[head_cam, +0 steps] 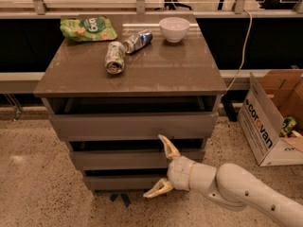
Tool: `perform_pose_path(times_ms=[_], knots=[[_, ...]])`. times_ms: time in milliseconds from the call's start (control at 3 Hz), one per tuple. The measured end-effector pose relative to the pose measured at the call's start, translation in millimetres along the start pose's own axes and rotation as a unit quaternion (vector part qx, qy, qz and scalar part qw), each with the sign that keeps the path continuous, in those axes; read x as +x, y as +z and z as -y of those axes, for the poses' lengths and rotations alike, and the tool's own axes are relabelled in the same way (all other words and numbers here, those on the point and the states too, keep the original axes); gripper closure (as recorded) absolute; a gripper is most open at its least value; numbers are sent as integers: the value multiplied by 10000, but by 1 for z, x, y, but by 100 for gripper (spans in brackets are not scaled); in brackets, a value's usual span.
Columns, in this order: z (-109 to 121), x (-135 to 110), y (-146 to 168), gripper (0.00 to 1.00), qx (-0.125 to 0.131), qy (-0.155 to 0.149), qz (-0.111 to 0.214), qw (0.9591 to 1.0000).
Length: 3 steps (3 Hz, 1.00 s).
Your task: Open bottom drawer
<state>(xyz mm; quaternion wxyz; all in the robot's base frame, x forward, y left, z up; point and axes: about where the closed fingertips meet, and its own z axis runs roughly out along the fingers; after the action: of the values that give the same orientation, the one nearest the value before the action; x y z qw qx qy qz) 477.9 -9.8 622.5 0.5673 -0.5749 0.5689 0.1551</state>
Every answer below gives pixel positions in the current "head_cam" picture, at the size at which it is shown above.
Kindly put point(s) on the grey drawer cabinet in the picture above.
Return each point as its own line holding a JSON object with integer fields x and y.
{"x": 161, "y": 78}

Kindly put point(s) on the green snack bag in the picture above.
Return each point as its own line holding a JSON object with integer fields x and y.
{"x": 88, "y": 30}

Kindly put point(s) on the green can in box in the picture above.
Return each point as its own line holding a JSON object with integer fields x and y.
{"x": 288, "y": 125}

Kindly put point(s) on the grey top drawer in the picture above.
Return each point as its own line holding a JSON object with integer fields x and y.
{"x": 134, "y": 126}

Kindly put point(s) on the green crushed soda can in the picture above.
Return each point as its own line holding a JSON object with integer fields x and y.
{"x": 114, "y": 59}

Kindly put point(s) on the silver blue crushed can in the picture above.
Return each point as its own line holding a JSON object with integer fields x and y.
{"x": 137, "y": 41}

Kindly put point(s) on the grey middle drawer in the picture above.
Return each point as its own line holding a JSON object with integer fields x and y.
{"x": 118, "y": 159}

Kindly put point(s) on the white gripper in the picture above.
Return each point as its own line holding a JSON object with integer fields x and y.
{"x": 178, "y": 173}

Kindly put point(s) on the metal window railing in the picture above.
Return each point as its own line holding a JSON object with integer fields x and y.
{"x": 200, "y": 8}

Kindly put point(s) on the white bowl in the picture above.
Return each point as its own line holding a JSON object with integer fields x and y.
{"x": 174, "y": 29}

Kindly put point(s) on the cardboard box with lettering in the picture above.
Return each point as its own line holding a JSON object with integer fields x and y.
{"x": 269, "y": 100}

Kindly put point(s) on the grey drawer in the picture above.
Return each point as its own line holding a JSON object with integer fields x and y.
{"x": 118, "y": 159}
{"x": 134, "y": 126}
{"x": 121, "y": 182}

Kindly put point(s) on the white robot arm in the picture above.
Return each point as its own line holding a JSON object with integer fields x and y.
{"x": 229, "y": 185}

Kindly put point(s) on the grey bottom drawer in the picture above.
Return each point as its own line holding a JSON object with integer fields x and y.
{"x": 121, "y": 182}

